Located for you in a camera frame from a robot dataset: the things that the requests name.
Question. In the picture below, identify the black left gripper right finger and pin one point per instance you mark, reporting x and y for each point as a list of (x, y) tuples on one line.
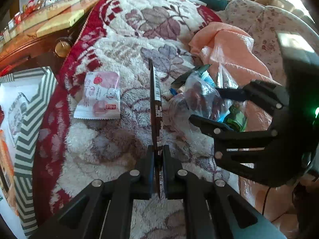
[(212, 209)]

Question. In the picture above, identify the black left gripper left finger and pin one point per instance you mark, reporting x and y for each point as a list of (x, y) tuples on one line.
[(103, 209)]

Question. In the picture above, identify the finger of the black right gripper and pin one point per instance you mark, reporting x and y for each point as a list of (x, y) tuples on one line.
[(224, 135), (266, 95)]

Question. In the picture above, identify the green lime snack packet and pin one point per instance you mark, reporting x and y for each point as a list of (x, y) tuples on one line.
[(236, 119)]

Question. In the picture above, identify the clear bag of red dates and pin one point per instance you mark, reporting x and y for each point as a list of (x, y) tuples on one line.
[(198, 98)]

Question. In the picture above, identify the light blue snack packet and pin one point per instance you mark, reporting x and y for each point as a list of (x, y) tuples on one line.
[(208, 79)]

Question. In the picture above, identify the dark snack bar packet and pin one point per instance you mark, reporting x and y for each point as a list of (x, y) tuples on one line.
[(156, 122)]

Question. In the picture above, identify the floral sofa cushion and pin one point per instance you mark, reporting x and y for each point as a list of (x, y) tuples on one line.
[(262, 23)]

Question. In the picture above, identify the peach pink cloth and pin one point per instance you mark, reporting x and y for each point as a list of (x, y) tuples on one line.
[(221, 44)]

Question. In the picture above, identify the red white floral fleece blanket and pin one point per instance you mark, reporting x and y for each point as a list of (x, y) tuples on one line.
[(121, 36)]

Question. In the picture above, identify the pink white snack packet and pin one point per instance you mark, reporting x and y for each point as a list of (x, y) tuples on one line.
[(101, 97)]

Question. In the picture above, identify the green striped white tray box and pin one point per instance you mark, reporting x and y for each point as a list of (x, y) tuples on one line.
[(25, 96)]

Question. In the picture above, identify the brass round knob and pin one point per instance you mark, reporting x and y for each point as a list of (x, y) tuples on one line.
[(63, 47)]

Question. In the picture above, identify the wooden coffee table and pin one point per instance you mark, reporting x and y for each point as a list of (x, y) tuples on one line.
[(32, 42)]

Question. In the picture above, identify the santa figurine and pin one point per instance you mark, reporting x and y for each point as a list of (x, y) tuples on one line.
[(29, 7)]

